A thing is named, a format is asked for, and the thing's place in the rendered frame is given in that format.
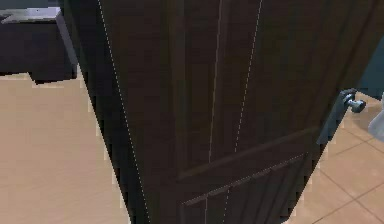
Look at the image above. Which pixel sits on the dark cabinet with grey top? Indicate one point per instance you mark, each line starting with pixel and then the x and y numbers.
pixel 33 46

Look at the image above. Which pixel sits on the white rounded object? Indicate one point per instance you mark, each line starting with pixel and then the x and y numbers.
pixel 378 125

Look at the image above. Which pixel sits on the dark brown room door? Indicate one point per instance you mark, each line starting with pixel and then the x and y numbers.
pixel 216 110

